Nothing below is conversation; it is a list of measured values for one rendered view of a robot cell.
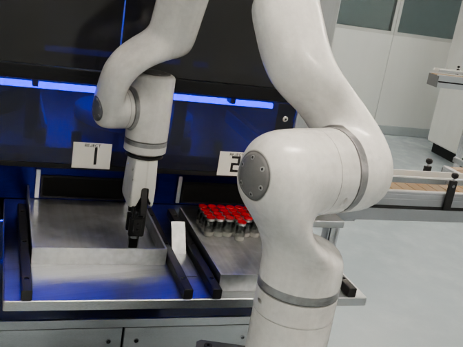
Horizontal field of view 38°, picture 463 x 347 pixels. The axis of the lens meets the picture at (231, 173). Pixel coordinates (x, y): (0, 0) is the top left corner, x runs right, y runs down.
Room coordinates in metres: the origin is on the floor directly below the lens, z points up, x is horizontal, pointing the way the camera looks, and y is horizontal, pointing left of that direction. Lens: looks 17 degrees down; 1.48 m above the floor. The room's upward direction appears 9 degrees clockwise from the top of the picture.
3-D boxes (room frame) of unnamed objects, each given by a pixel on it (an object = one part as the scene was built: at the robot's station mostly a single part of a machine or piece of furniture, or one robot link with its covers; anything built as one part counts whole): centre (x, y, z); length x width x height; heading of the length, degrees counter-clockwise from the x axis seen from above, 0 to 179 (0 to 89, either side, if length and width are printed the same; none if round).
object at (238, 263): (1.38, -0.07, 0.90); 0.34 x 0.26 x 0.04; 20
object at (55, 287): (1.36, 0.10, 0.87); 0.70 x 0.48 x 0.02; 110
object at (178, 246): (1.28, 0.07, 0.91); 0.14 x 0.03 x 0.06; 21
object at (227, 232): (1.46, -0.04, 0.90); 0.18 x 0.02 x 0.05; 110
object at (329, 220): (1.72, -0.23, 0.87); 0.14 x 0.13 x 0.02; 20
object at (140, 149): (1.30, 0.18, 1.11); 0.09 x 0.08 x 0.03; 20
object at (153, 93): (1.29, 0.18, 1.19); 0.09 x 0.08 x 0.13; 128
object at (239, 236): (1.44, -0.04, 0.90); 0.02 x 0.02 x 0.05
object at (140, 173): (1.30, 0.18, 1.05); 0.10 x 0.08 x 0.11; 20
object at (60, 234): (1.37, 0.28, 0.90); 0.34 x 0.26 x 0.04; 20
